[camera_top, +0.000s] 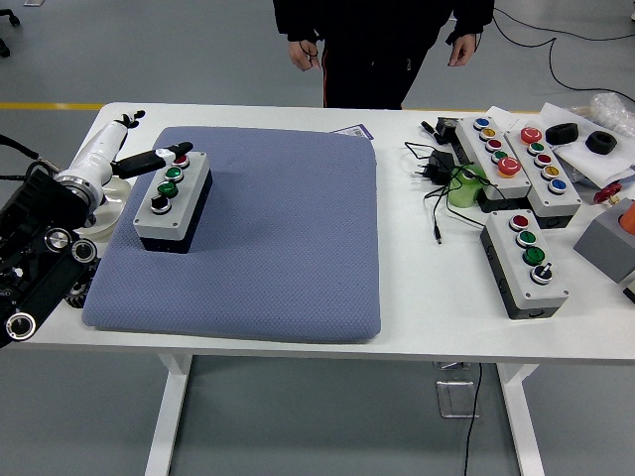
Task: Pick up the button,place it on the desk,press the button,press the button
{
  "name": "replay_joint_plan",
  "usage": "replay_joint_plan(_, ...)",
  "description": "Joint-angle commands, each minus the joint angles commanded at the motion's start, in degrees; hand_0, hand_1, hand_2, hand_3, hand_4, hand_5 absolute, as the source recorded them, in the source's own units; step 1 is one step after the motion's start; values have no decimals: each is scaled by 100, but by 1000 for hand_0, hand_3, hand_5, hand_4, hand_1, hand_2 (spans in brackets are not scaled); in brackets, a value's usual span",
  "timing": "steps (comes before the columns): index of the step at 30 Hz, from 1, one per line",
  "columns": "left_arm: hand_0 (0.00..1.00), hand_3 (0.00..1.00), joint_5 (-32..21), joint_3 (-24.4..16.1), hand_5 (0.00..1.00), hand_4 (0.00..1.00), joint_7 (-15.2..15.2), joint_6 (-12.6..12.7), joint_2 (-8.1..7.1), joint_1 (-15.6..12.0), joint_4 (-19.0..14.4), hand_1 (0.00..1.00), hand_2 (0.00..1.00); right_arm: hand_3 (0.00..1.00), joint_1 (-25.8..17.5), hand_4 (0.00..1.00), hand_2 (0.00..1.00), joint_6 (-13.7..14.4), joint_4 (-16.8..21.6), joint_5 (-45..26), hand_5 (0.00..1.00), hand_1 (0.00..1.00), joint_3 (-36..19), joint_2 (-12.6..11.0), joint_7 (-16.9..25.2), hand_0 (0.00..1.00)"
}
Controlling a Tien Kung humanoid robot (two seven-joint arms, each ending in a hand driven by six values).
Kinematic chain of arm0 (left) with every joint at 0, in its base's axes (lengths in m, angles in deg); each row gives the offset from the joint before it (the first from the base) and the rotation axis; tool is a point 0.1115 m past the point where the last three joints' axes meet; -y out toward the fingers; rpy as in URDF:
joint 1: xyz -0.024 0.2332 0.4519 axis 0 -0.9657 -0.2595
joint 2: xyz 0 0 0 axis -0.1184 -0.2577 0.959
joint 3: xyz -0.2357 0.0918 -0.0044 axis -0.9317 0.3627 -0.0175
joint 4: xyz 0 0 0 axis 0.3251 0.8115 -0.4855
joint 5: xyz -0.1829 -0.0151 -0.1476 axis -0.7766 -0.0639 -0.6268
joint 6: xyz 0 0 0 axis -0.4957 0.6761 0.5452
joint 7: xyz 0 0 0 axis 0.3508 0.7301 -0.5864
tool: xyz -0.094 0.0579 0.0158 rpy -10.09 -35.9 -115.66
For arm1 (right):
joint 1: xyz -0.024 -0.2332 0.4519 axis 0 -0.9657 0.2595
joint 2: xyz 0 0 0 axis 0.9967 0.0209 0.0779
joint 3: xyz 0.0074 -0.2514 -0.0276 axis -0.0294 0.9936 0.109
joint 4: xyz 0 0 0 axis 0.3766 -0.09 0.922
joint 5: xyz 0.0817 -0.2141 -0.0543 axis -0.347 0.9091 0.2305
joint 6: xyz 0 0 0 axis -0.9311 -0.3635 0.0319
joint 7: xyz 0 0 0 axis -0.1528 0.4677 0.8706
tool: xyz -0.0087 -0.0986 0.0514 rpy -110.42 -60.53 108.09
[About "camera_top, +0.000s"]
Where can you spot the blue-grey textured mat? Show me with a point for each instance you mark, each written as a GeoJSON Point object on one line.
{"type": "Point", "coordinates": [278, 238]}

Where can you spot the person's left hand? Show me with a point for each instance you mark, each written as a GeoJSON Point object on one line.
{"type": "Point", "coordinates": [461, 49]}

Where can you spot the person's right hand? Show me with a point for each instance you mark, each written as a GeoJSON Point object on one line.
{"type": "Point", "coordinates": [300, 57]}

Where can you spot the grey block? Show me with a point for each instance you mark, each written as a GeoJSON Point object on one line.
{"type": "Point", "coordinates": [605, 248]}

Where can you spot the clear floor plate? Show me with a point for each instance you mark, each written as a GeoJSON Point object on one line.
{"type": "Point", "coordinates": [454, 399]}

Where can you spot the grey four-button control box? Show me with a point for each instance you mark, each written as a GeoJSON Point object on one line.
{"type": "Point", "coordinates": [546, 292]}
{"type": "Point", "coordinates": [173, 208]}

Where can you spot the grey five-button control box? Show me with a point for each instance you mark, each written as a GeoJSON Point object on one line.
{"type": "Point", "coordinates": [565, 198]}
{"type": "Point", "coordinates": [471, 136]}

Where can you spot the black office chair base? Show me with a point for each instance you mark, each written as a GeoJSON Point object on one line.
{"type": "Point", "coordinates": [4, 47]}

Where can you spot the red knob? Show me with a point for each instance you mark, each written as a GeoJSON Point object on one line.
{"type": "Point", "coordinates": [606, 194]}

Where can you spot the orange cylinder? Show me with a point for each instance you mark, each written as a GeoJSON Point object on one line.
{"type": "Point", "coordinates": [629, 215]}

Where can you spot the translucent white tape roll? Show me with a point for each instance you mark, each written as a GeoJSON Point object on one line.
{"type": "Point", "coordinates": [111, 218]}

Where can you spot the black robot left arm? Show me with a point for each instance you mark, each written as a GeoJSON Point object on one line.
{"type": "Point", "coordinates": [30, 218]}

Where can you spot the small black device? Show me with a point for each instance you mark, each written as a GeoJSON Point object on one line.
{"type": "Point", "coordinates": [446, 126]}

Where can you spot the purple label card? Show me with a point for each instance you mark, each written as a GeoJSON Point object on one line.
{"type": "Point", "coordinates": [354, 131]}

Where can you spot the clear plastic bag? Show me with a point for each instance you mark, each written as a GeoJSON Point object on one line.
{"type": "Point", "coordinates": [612, 111]}

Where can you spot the green tape roll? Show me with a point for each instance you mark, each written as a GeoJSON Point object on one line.
{"type": "Point", "coordinates": [461, 193]}

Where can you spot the person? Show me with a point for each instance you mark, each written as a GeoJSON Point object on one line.
{"type": "Point", "coordinates": [372, 39]}

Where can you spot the white table leg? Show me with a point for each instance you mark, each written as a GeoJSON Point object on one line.
{"type": "Point", "coordinates": [521, 421]}
{"type": "Point", "coordinates": [166, 421]}

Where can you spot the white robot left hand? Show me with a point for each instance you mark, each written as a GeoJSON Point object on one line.
{"type": "Point", "coordinates": [96, 151]}

